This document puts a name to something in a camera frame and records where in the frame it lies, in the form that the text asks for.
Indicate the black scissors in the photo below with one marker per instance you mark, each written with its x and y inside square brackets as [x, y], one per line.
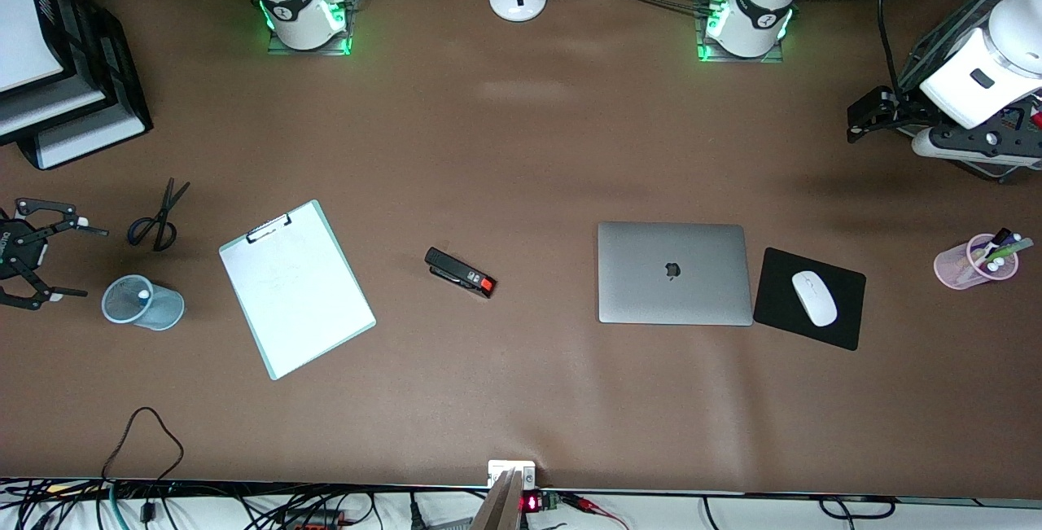
[165, 211]

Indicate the teal clipboard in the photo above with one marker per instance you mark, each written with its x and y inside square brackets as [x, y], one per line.
[250, 320]

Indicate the white mounting bracket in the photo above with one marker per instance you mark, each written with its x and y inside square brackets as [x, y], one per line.
[498, 469]

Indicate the white paper sheet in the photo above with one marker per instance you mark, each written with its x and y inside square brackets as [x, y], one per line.
[309, 310]

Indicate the black stacked paper tray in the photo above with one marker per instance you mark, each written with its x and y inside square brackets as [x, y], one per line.
[122, 74]

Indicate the green marker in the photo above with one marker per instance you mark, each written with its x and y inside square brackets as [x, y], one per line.
[1013, 250]

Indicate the black and red stapler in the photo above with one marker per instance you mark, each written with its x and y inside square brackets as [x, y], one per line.
[456, 271]

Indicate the black mouse pad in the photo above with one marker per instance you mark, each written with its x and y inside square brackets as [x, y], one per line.
[781, 310]

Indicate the black and orange power strip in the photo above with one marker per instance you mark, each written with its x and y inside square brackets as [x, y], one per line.
[313, 520]

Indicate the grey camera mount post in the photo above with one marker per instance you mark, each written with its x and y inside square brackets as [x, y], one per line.
[501, 505]

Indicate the white capped pen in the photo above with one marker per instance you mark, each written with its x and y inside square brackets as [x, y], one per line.
[991, 267]

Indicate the white computer mouse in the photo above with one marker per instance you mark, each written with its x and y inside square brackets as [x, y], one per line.
[814, 298]

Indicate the silver laptop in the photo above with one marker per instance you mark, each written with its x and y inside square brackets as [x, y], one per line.
[643, 294]

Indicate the red display circuit board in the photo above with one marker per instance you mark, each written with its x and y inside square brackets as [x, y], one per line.
[533, 503]

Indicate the black mesh desk organizer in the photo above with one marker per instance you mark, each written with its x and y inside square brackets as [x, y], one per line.
[948, 25]

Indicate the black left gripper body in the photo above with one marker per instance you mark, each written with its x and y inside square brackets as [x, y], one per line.
[910, 109]

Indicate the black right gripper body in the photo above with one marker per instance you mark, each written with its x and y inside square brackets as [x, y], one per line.
[15, 248]

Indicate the white paper stack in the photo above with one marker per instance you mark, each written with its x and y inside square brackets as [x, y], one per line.
[24, 33]

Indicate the light blue mesh pen cup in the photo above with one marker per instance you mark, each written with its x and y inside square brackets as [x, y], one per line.
[167, 310]

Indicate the black marker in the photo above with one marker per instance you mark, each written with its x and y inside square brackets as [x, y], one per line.
[1001, 234]

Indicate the pink translucent pen cup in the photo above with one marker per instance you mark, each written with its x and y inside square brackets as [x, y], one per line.
[952, 265]

